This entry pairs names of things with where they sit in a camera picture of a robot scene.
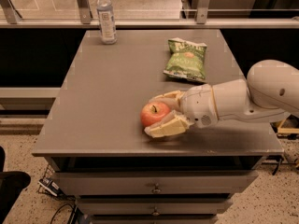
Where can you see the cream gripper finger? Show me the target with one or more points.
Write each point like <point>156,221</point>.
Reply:
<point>172,99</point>
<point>172,124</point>

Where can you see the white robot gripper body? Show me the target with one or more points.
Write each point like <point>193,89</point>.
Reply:
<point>198,104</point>

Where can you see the red apple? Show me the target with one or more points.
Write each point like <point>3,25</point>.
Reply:
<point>153,112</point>

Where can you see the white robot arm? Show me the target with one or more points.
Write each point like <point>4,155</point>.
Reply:
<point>269,93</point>

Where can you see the blue plastic water bottle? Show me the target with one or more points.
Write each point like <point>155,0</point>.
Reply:
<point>106,21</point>

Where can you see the green chip bag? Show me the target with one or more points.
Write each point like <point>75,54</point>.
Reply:
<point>187,60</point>

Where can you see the top drawer with knob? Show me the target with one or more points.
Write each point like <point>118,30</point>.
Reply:
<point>163,182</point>

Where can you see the drawer with knob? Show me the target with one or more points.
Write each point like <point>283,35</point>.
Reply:
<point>163,182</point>
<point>155,206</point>

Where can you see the grey drawer cabinet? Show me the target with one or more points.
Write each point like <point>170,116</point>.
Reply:
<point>133,146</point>

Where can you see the power strip on floor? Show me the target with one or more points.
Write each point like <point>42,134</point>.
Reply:
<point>49,185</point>

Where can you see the black office chair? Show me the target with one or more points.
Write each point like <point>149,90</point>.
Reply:
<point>11,185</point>

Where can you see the yellow metal frame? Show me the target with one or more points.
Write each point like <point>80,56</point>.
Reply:
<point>289,125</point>

